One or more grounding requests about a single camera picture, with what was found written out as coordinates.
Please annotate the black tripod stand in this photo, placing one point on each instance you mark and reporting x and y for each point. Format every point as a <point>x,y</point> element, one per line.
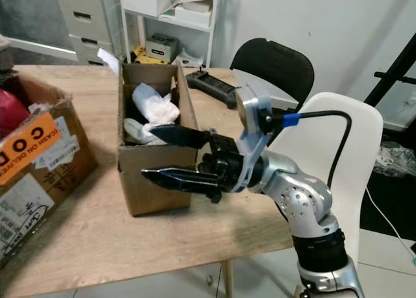
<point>393,77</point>

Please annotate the small open cardboard box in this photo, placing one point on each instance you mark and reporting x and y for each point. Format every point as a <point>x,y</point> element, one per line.
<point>156,177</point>

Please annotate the yellow package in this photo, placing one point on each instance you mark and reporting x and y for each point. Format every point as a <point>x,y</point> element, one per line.
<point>142,54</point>

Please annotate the white paper slip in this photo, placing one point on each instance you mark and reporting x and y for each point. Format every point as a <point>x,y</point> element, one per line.
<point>109,59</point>

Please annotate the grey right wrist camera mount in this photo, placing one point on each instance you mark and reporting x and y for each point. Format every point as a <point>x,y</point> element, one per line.
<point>253,129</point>

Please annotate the black remote controller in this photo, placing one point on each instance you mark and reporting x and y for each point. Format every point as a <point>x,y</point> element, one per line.
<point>211,88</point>

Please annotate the light wooden table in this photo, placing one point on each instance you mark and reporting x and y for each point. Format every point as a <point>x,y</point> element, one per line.
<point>104,239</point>

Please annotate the white crumpled paper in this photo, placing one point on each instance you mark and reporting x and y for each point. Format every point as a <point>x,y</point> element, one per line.
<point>39,107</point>

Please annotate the grey drawer cabinet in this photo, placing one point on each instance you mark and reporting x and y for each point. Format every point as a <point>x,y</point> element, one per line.
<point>84,18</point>

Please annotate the white shelf unit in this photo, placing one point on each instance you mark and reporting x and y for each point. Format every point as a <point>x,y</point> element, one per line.
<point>213,28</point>

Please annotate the clear plastic bag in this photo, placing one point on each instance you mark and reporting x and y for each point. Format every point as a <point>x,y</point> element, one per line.
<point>393,159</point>

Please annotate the olive grey box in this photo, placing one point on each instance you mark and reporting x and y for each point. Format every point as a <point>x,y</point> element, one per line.
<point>161,47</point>

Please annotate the red bag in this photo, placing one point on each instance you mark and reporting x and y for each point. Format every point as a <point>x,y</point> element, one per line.
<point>10,112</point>

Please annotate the grey bin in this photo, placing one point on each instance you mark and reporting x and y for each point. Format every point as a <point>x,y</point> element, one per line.
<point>3,52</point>

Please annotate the white chair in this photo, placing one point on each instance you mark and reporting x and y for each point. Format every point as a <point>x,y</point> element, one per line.
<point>357,181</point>

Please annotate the white crumpled plastic wrap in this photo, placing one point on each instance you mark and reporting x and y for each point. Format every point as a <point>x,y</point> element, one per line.
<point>144,96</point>

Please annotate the large cardboard box orange sticker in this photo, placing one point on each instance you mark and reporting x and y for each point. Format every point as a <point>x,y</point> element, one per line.
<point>39,181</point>

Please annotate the black chair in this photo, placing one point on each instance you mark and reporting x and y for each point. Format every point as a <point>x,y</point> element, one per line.
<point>276,67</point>

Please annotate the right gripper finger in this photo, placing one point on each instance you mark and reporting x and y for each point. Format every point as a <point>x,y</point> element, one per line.
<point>182,179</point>
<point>179,136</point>

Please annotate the white stacked boxes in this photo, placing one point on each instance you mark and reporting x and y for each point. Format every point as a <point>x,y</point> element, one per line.
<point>192,15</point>

